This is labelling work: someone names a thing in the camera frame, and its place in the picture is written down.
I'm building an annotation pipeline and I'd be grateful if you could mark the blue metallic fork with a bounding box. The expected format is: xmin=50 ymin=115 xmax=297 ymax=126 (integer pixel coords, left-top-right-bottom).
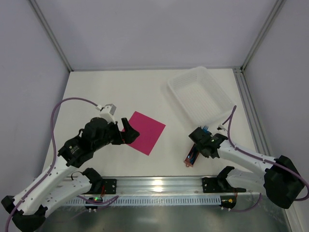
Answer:
xmin=201 ymin=126 xmax=209 ymax=132

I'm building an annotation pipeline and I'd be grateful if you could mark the pink paper napkin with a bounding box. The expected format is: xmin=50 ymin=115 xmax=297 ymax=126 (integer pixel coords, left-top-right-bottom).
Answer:
xmin=128 ymin=111 xmax=166 ymax=156

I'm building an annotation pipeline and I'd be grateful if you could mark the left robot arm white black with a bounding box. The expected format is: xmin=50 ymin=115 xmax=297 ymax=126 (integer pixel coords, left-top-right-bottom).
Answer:
xmin=1 ymin=117 xmax=140 ymax=232

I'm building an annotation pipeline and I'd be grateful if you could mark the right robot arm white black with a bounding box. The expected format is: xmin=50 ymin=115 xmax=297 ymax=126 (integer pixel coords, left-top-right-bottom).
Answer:
xmin=189 ymin=127 xmax=305 ymax=209

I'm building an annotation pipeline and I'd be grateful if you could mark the brown utensil tray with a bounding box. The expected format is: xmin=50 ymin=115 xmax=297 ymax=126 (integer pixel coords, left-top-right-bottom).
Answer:
xmin=183 ymin=144 xmax=200 ymax=167

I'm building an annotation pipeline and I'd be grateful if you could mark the white plastic basket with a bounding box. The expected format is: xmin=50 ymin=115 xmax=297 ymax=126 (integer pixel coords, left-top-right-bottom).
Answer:
xmin=167 ymin=66 xmax=235 ymax=126

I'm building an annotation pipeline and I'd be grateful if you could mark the left controller board black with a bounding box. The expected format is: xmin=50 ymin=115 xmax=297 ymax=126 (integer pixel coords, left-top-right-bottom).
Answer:
xmin=85 ymin=197 xmax=103 ymax=213

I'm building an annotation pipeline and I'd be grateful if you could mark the controller board black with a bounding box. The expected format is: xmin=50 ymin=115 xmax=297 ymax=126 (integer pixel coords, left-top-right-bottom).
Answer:
xmin=219 ymin=198 xmax=237 ymax=211
xmin=85 ymin=197 xmax=103 ymax=213

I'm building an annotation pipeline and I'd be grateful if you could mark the right controller board black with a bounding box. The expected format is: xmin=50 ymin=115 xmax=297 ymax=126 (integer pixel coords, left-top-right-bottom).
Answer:
xmin=219 ymin=198 xmax=237 ymax=211

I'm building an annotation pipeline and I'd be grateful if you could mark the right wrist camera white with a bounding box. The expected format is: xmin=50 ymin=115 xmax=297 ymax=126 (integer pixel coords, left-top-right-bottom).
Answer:
xmin=217 ymin=124 xmax=227 ymax=132

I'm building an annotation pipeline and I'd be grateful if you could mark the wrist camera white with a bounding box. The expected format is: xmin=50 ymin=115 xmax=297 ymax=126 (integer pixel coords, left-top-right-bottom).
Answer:
xmin=96 ymin=104 xmax=116 ymax=123
xmin=217 ymin=124 xmax=227 ymax=132

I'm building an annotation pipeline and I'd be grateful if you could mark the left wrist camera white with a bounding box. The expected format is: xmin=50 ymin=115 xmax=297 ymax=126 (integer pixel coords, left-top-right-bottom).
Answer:
xmin=96 ymin=104 xmax=116 ymax=123

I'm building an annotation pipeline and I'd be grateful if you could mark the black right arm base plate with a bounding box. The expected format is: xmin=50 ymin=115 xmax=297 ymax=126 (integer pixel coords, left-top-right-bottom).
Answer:
xmin=201 ymin=177 xmax=247 ymax=193

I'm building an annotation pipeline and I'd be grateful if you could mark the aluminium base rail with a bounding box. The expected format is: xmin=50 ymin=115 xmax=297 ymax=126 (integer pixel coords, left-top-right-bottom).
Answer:
xmin=31 ymin=175 xmax=249 ymax=195

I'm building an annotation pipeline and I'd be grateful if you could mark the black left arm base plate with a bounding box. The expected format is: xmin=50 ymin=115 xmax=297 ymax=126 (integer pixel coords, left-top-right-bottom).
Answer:
xmin=83 ymin=179 xmax=117 ymax=195

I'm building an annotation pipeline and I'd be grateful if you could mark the right side aluminium rail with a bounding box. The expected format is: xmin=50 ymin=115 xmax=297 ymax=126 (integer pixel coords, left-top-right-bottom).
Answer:
xmin=233 ymin=68 xmax=272 ymax=156

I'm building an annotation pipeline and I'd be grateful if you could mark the white slotted cable duct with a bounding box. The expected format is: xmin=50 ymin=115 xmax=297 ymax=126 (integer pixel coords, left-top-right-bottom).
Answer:
xmin=65 ymin=196 xmax=222 ymax=206

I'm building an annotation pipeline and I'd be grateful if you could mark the left aluminium frame post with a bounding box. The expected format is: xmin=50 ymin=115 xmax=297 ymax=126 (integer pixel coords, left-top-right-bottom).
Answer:
xmin=28 ymin=0 xmax=73 ymax=72

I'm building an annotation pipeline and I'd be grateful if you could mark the aluminium frame post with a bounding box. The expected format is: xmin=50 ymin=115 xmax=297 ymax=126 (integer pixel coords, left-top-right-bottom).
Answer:
xmin=28 ymin=0 xmax=73 ymax=72
xmin=240 ymin=0 xmax=286 ymax=72

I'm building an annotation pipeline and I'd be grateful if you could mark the right aluminium frame post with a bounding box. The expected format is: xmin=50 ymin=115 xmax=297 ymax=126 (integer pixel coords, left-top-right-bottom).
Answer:
xmin=240 ymin=0 xmax=286 ymax=72

